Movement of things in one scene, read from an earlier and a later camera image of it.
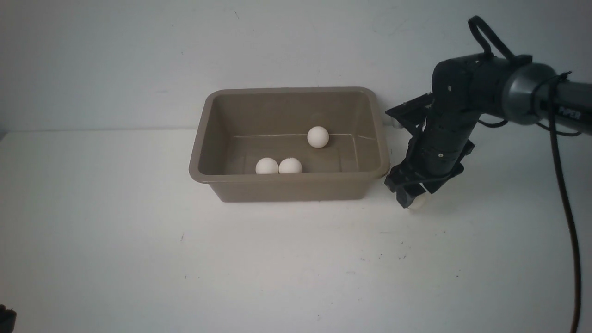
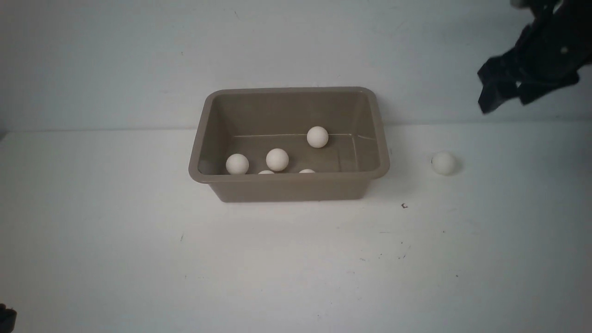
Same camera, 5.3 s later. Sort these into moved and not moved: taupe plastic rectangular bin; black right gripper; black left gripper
Moved: black right gripper
Not moved: black left gripper; taupe plastic rectangular bin
